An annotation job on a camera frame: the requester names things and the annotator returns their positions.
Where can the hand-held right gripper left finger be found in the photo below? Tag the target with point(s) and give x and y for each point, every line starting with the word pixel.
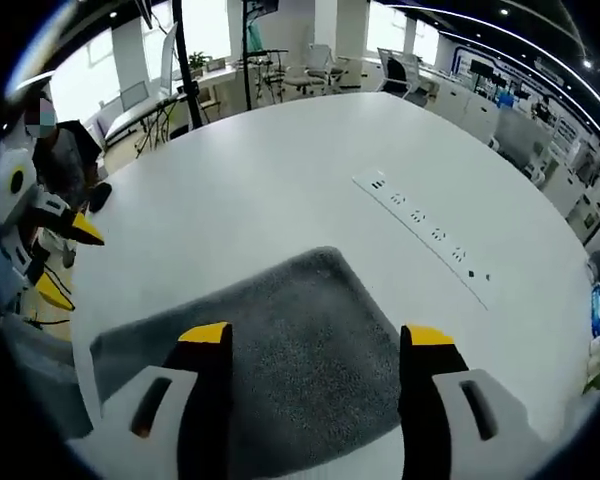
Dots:
pixel 130 440

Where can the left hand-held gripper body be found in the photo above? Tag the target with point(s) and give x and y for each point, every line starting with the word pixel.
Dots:
pixel 10 200

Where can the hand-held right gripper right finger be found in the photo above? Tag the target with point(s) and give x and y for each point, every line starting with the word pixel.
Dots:
pixel 460 440

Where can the grey towel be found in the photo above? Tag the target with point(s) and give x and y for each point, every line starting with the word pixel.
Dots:
pixel 305 325

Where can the black oval object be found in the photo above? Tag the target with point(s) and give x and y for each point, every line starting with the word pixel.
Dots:
pixel 100 197

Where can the white built-in power strip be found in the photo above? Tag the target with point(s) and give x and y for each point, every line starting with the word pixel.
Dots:
pixel 420 225

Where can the white table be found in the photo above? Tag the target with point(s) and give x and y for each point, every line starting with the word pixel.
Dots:
pixel 280 175

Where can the white office chair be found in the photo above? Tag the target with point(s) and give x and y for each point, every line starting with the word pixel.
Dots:
pixel 325 65

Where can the grey-backed office chair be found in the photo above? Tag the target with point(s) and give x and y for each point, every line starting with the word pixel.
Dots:
pixel 522 135

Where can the blue barrel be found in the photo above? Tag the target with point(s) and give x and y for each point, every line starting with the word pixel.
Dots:
pixel 506 100

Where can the black-backed office chair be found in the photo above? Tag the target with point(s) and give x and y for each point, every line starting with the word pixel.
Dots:
pixel 400 72

